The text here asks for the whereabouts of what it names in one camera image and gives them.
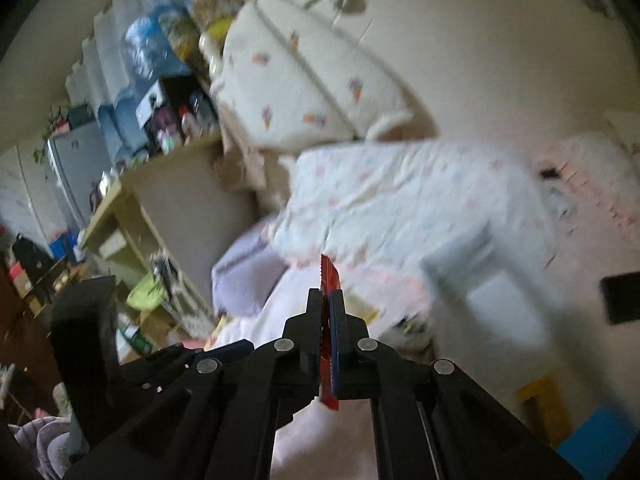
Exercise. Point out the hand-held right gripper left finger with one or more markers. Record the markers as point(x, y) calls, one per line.
point(300, 360)

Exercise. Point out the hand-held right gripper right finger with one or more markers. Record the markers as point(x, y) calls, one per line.
point(340, 340)

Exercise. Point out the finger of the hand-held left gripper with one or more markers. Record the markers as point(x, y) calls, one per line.
point(160, 365)

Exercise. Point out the red snack packet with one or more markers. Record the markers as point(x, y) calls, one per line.
point(327, 280)

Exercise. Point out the white mesh storage basket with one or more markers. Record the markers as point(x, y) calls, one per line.
point(480, 280)

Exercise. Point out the blue cartoon print box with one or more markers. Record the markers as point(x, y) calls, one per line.
point(595, 435)

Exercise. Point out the green plastic basin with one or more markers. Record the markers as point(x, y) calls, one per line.
point(145, 292)

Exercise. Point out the blue plastic crate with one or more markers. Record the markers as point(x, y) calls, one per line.
point(65, 245)

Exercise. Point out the black backpack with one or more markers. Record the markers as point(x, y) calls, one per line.
point(30, 255)

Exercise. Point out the lavender pillow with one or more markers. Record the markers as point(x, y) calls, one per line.
point(240, 275)

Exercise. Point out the lavender fleece garment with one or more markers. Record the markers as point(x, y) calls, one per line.
point(45, 440)

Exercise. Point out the floral quilt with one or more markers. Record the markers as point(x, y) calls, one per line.
point(400, 195)

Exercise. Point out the grey refrigerator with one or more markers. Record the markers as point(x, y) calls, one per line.
point(75, 170)

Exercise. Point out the light wooden desk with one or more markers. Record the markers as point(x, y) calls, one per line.
point(210, 195)

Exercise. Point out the dark flat device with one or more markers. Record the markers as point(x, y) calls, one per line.
point(622, 300)

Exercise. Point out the pink ruffled cloth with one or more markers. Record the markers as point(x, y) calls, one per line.
point(590, 180)

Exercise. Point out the printed window curtain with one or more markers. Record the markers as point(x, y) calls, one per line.
point(150, 35)

